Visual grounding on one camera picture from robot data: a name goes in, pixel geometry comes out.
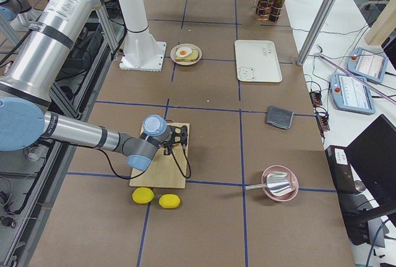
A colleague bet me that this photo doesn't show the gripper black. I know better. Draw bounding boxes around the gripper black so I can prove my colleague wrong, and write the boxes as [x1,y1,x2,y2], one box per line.
[163,144,173,155]

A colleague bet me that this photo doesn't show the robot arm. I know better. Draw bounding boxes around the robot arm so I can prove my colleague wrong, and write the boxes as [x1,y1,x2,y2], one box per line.
[1,0,41,32]
[1,0,171,171]

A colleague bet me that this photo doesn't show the cream bear tray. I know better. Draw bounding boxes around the cream bear tray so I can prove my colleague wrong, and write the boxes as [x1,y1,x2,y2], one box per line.
[235,40,282,83]

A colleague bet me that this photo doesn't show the wooden cutting board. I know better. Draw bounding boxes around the wooden cutting board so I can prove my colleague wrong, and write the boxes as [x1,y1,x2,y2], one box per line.
[129,123,190,189]

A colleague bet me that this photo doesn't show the yellow lemon right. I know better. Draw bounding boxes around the yellow lemon right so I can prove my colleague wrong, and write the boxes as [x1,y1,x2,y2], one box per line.
[158,194,181,209]

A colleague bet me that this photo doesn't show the yellow lemon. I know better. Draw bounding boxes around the yellow lemon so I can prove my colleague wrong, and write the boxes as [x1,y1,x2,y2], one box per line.
[132,187,155,204]
[158,194,181,209]

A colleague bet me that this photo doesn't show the yellow lemon left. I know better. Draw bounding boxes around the yellow lemon left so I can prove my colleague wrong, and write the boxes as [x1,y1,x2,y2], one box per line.
[132,187,155,204]

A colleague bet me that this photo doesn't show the bottom bread slice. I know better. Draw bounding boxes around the bottom bread slice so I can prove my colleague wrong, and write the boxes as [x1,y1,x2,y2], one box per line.
[175,48,199,63]

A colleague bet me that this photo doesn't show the round beige plate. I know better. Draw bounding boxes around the round beige plate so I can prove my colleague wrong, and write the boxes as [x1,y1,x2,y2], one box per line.
[170,43,202,66]

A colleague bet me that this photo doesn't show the fried egg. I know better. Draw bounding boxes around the fried egg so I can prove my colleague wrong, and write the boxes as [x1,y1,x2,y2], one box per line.
[175,46,192,58]

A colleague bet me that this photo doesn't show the metal scoop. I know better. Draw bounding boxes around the metal scoop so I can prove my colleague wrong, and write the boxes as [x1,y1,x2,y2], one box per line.
[245,172,296,196]

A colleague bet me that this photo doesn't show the grey folded cloth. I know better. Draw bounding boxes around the grey folded cloth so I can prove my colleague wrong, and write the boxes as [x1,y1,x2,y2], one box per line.
[265,105,294,129]

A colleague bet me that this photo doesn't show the pink bowl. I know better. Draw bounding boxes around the pink bowl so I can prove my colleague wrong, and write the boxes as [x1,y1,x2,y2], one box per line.
[262,165,299,202]

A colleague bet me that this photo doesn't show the teach pendant near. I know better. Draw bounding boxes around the teach pendant near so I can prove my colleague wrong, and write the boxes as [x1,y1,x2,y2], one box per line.
[330,72,376,115]

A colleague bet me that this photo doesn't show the teach pendant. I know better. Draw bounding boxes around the teach pendant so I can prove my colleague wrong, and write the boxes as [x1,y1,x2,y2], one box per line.
[347,47,389,84]
[330,72,376,115]

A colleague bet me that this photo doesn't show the black box device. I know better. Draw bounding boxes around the black box device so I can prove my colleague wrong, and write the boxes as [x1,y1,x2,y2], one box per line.
[325,145,387,248]

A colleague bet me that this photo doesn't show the reacher grabber stick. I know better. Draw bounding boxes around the reacher grabber stick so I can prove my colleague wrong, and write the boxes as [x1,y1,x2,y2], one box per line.
[316,53,396,105]

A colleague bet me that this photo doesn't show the black monitor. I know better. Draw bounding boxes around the black monitor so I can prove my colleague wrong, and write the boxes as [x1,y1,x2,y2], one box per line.
[345,114,395,225]

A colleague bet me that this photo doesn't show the teach pendant far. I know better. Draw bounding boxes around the teach pendant far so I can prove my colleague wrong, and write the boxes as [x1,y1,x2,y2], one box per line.
[347,47,389,84]

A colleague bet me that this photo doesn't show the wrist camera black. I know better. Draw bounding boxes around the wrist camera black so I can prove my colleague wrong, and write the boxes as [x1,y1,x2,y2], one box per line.
[169,125,188,149]

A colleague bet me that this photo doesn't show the camera cable black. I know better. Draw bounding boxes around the camera cable black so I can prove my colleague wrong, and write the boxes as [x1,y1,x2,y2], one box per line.
[101,136,192,180]

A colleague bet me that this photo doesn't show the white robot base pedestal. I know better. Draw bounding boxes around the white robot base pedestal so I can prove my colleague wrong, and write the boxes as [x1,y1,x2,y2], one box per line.
[119,0,166,72]

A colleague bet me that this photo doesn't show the aluminium frame post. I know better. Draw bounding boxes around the aluminium frame post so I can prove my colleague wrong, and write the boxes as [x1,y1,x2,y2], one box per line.
[296,0,336,66]

